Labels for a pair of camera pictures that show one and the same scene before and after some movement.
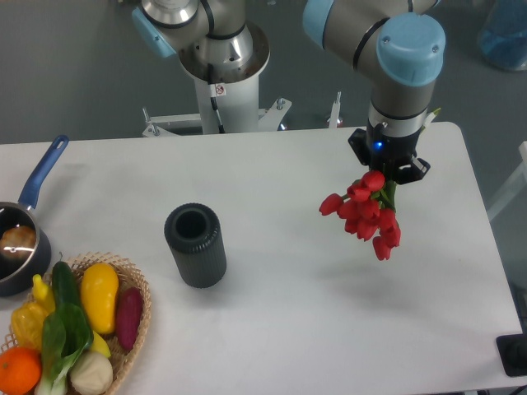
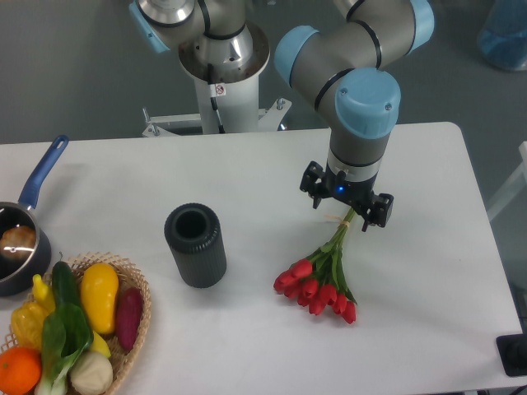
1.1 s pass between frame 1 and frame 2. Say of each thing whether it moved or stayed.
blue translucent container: stayed
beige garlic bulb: stayed
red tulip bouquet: moved
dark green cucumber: stayed
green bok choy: stayed
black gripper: moved
